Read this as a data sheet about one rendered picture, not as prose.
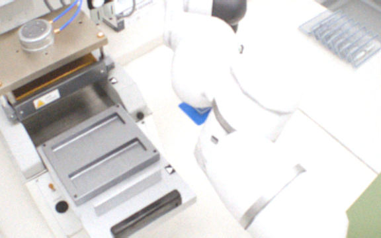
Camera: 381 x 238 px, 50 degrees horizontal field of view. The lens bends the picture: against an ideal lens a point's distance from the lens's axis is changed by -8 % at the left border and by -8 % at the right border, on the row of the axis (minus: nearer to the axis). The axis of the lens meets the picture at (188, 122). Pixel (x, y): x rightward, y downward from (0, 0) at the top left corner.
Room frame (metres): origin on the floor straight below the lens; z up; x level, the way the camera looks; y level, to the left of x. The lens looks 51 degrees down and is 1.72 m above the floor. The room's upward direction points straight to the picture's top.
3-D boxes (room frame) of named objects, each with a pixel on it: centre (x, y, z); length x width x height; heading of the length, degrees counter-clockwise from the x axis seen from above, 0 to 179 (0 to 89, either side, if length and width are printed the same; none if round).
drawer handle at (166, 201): (0.37, 0.08, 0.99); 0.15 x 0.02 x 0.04; 126
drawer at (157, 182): (0.48, 0.16, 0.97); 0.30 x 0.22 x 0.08; 36
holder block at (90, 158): (0.52, 0.19, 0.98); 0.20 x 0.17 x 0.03; 126
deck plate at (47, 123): (0.76, 0.36, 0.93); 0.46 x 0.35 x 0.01; 36
